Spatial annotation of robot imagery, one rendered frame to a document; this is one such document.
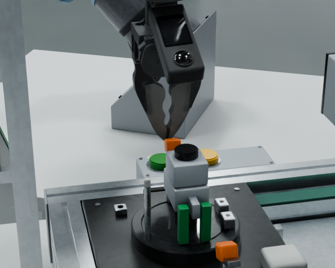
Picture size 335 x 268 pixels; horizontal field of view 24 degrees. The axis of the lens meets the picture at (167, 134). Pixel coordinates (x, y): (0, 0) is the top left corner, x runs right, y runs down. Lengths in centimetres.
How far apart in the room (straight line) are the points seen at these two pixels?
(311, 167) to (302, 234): 13
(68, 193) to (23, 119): 48
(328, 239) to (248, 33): 387
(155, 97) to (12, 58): 41
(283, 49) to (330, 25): 61
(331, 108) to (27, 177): 34
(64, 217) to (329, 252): 37
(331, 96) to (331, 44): 396
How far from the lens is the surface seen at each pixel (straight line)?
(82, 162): 143
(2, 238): 123
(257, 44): 474
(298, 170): 120
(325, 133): 157
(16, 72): 65
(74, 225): 105
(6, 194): 99
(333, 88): 84
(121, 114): 154
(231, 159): 122
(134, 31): 104
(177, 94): 103
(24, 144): 67
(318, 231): 114
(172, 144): 102
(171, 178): 94
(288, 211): 115
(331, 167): 122
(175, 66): 93
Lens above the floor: 152
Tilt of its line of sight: 25 degrees down
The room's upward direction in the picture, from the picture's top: straight up
